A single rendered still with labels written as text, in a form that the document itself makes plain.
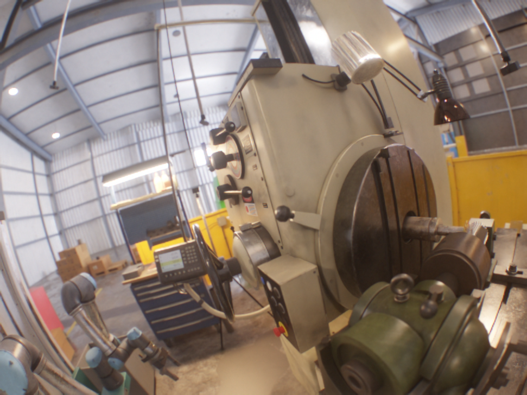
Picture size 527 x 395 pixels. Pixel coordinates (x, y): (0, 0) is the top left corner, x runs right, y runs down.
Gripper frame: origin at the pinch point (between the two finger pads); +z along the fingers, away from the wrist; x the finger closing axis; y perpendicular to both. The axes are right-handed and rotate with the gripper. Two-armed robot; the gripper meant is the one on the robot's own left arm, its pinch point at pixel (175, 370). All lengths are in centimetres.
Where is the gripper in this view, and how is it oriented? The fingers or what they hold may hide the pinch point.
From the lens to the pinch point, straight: 130.2
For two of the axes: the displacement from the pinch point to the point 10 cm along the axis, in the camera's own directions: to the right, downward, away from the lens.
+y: 7.3, -6.4, 2.5
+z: 6.4, 7.6, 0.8
